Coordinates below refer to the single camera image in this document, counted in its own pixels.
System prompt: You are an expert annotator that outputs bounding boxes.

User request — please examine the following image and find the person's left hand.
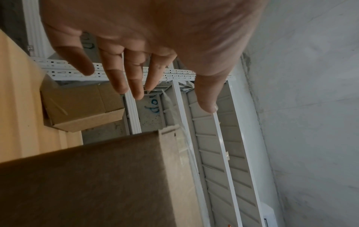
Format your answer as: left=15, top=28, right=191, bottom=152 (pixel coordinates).
left=39, top=0, right=269, bottom=113

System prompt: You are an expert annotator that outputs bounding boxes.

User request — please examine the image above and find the brown cardboard box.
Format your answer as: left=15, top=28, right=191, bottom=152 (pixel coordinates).
left=0, top=124, right=204, bottom=227
left=40, top=82, right=126, bottom=133

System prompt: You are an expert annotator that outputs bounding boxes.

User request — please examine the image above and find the white metal shelving unit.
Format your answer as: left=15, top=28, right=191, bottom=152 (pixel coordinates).
left=22, top=0, right=281, bottom=227

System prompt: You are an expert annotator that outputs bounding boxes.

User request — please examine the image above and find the white rectangular fixture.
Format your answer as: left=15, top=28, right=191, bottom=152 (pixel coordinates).
left=259, top=202, right=275, bottom=227

